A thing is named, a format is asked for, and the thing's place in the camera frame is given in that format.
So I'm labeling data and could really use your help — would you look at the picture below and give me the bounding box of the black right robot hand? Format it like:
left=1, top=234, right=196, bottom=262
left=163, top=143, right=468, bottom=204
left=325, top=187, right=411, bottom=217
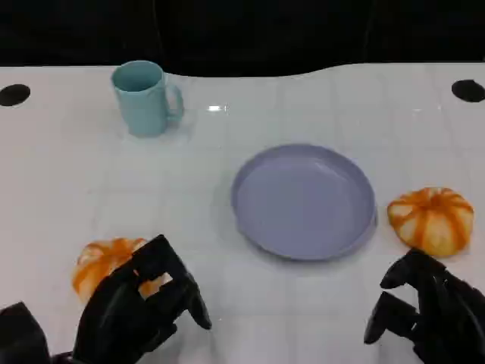
left=363, top=248, right=485, bottom=364

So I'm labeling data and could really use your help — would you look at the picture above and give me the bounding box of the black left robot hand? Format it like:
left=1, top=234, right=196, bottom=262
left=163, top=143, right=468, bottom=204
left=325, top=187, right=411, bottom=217
left=71, top=234, right=213, bottom=364

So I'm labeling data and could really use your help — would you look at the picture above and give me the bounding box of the orange white toy bread roll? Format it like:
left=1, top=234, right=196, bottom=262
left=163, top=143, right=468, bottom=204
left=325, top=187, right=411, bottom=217
left=71, top=237, right=174, bottom=304
left=386, top=187, right=475, bottom=258

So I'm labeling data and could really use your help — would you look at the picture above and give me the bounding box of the lilac plate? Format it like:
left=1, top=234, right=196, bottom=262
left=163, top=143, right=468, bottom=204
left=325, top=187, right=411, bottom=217
left=230, top=143, right=379, bottom=262

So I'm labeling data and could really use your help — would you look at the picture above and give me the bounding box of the pale green mug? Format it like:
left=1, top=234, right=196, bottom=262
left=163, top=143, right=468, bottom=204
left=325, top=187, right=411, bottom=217
left=110, top=59, right=186, bottom=138

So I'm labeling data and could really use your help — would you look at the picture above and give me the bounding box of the black table grommet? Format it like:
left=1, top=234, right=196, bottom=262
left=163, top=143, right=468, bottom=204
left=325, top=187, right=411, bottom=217
left=0, top=83, right=31, bottom=108
left=451, top=79, right=485, bottom=103

